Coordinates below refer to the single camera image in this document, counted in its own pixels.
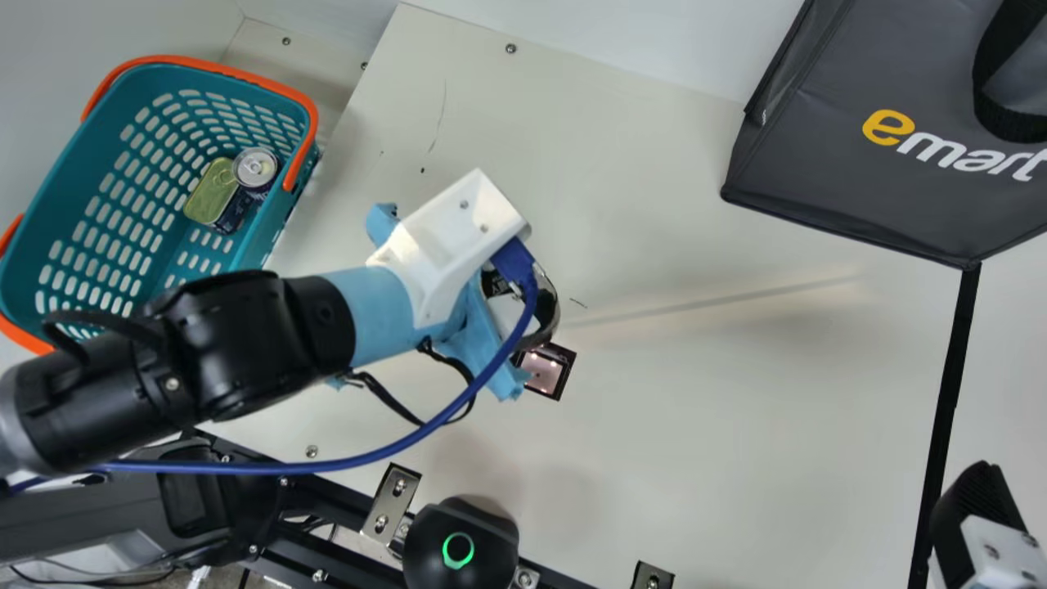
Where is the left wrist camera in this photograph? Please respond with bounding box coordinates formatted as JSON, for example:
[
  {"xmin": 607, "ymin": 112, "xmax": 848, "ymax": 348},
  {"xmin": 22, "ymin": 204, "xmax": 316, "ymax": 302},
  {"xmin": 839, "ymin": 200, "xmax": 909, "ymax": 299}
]
[{"xmin": 366, "ymin": 169, "xmax": 531, "ymax": 330}]

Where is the thin black cable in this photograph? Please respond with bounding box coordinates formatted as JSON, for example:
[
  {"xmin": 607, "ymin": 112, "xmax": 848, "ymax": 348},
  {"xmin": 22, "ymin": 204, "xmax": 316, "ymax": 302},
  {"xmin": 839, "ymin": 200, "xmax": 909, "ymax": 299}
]
[{"xmin": 350, "ymin": 337, "xmax": 478, "ymax": 426}]

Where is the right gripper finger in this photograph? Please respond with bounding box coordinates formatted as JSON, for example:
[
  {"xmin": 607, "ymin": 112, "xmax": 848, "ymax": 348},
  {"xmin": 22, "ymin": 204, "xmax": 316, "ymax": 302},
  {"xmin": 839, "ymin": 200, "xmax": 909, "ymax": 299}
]
[{"xmin": 928, "ymin": 461, "xmax": 1047, "ymax": 589}]

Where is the dark grey bag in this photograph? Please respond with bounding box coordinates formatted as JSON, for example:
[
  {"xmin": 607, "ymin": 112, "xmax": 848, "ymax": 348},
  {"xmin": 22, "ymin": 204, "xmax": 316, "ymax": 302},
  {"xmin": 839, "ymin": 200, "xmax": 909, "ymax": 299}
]
[{"xmin": 720, "ymin": 0, "xmax": 1047, "ymax": 271}]

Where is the black strip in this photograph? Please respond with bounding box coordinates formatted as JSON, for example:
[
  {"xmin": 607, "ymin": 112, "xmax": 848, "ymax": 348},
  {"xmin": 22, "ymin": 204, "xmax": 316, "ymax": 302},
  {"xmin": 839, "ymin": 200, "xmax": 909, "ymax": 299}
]
[{"xmin": 908, "ymin": 262, "xmax": 982, "ymax": 589}]

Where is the can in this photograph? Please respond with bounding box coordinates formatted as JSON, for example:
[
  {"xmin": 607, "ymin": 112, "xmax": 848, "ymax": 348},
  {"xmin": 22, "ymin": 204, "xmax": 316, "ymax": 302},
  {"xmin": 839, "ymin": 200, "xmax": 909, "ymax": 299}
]
[{"xmin": 231, "ymin": 147, "xmax": 280, "ymax": 199}]

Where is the small square scanner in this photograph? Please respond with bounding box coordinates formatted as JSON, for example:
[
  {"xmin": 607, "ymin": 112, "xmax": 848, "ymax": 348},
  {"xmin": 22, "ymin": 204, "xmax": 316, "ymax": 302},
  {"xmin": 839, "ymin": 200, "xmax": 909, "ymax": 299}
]
[{"xmin": 511, "ymin": 342, "xmax": 577, "ymax": 402}]

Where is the blue cable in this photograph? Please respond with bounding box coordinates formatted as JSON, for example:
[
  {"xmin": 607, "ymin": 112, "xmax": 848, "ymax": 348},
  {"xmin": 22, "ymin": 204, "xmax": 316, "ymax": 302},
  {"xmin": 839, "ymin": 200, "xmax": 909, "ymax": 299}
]
[{"xmin": 0, "ymin": 237, "xmax": 542, "ymax": 496}]

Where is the rectangular tin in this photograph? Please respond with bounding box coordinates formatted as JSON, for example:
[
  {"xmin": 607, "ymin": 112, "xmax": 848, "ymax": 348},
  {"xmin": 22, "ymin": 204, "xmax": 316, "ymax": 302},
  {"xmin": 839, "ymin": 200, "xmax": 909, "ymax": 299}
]
[{"xmin": 183, "ymin": 157, "xmax": 261, "ymax": 236}]

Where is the black device with green light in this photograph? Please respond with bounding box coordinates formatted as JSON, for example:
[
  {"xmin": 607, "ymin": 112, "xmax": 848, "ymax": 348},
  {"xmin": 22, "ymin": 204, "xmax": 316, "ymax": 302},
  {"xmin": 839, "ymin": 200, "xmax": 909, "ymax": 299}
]
[{"xmin": 402, "ymin": 496, "xmax": 520, "ymax": 589}]

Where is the teal shopping basket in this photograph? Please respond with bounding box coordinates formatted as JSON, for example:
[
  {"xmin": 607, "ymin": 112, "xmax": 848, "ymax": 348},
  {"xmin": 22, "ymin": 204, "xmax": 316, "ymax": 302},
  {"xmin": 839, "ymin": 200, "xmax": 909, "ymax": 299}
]
[{"xmin": 0, "ymin": 55, "xmax": 321, "ymax": 357}]

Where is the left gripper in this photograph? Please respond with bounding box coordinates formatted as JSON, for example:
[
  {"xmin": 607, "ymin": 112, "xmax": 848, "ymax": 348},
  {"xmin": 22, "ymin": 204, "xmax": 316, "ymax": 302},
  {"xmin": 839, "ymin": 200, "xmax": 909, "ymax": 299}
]
[{"xmin": 323, "ymin": 203, "xmax": 531, "ymax": 402}]

